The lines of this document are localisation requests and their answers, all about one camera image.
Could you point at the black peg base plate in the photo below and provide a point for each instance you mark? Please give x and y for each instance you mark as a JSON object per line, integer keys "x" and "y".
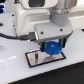
{"x": 38, "y": 58}

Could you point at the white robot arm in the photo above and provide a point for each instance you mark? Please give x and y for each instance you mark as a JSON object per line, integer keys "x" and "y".
{"x": 44, "y": 20}

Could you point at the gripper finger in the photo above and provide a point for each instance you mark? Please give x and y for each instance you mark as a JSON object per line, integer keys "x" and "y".
{"x": 61, "y": 42}
{"x": 44, "y": 45}

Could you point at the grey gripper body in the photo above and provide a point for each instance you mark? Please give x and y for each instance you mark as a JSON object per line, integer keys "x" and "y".
{"x": 49, "y": 31}

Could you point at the left metal peg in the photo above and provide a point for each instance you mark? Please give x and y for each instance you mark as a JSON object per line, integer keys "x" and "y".
{"x": 36, "y": 57}

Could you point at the blue gear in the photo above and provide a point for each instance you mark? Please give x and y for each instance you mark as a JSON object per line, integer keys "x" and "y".
{"x": 53, "y": 48}

